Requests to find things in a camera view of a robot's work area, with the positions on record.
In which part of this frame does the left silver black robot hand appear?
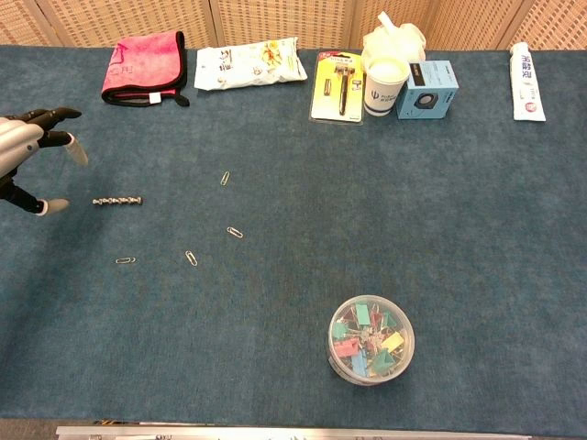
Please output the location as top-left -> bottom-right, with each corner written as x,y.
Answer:
0,107 -> 89,216

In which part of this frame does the metal bead chain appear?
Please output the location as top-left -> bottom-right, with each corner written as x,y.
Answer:
92,196 -> 144,206

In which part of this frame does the pink towel with black trim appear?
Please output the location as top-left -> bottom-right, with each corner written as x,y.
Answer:
101,30 -> 191,108

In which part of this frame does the white snack bag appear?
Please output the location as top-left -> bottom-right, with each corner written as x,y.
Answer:
193,37 -> 309,92

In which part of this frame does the woven folding screen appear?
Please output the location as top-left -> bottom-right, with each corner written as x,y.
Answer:
0,0 -> 587,51

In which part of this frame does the razor in yellow blister pack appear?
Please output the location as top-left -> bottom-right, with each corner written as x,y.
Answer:
310,50 -> 367,124

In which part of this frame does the white paper cup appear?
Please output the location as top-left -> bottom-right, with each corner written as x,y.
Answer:
363,58 -> 410,118

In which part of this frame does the clear tub of binder clips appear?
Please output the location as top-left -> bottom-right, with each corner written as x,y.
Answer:
327,294 -> 416,387

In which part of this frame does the light blue speaker box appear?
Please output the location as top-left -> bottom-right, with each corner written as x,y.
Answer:
395,60 -> 460,121

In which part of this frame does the white toothpaste tube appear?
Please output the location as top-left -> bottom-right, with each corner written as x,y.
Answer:
509,41 -> 548,123

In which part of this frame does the aluminium rail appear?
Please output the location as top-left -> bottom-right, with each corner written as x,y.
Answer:
55,424 -> 534,440

